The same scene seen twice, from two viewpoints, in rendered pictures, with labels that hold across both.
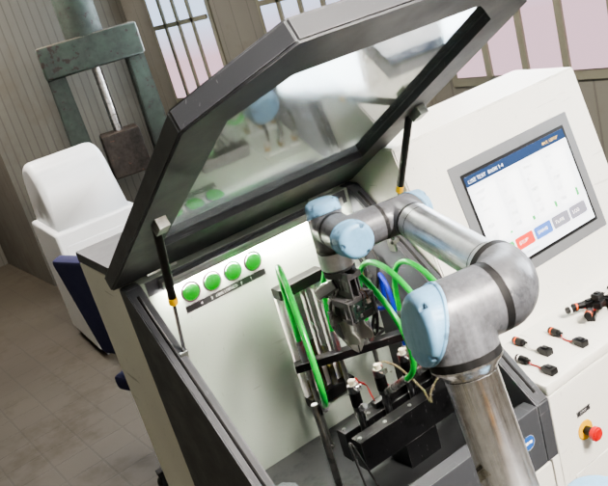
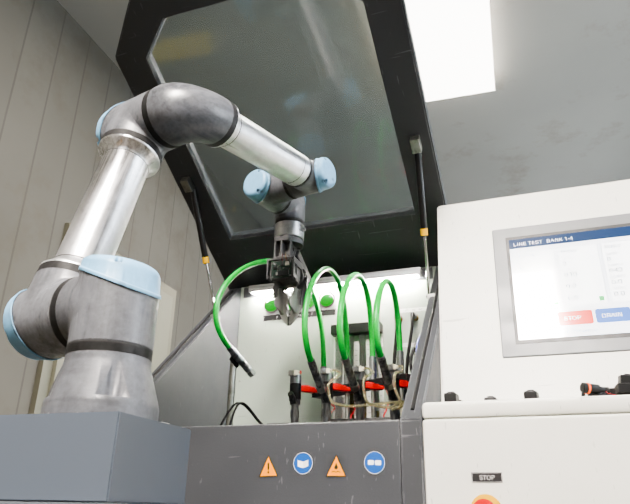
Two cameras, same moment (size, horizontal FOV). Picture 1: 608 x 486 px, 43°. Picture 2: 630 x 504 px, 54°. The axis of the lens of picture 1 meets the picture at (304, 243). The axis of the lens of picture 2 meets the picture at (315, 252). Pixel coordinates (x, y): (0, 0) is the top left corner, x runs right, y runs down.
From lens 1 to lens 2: 183 cm
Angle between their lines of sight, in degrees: 64
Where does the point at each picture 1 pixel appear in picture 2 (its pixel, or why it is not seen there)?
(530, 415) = (385, 425)
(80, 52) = not seen: hidden behind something
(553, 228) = not seen: outside the picture
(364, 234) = (258, 176)
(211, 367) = (264, 372)
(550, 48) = not seen: outside the picture
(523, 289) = (159, 89)
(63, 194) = not seen: hidden behind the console
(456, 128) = (523, 200)
